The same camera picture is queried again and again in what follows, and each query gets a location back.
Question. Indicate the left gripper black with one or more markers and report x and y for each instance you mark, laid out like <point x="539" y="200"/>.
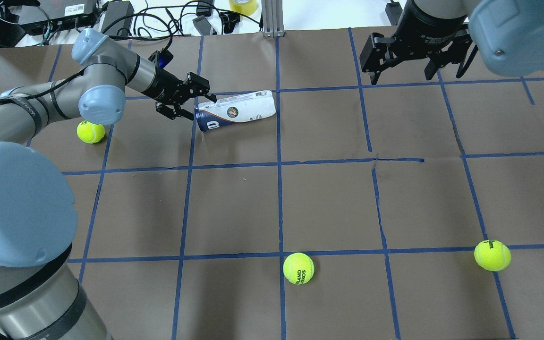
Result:
<point x="164" y="86"/>

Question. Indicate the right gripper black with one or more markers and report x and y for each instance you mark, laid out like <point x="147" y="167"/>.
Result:
<point x="424" y="30"/>

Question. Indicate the tennis ball can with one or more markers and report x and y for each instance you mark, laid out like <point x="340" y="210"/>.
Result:
<point x="233" y="110"/>

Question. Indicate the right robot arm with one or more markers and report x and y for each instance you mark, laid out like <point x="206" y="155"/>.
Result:
<point x="508" y="36"/>

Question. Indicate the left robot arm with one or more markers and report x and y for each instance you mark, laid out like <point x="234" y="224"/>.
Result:
<point x="40" y="297"/>

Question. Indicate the tennis ball near base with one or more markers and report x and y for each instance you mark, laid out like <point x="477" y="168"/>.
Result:
<point x="90" y="133"/>

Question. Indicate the tennis ball with Roland Garros print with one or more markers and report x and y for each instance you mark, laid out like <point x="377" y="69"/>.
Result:
<point x="298" y="268"/>

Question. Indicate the tennis ball with Wilson print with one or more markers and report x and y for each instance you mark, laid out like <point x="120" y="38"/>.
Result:
<point x="492" y="255"/>

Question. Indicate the black power adapter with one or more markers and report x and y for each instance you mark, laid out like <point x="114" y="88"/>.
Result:
<point x="113" y="10"/>

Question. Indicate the yellow tape roll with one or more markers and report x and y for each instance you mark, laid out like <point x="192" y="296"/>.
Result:
<point x="245" y="7"/>

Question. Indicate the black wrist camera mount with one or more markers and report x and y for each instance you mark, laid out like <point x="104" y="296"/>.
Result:
<point x="161" y="58"/>

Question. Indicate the aluminium frame post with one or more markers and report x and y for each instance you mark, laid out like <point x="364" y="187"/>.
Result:
<point x="272" y="16"/>

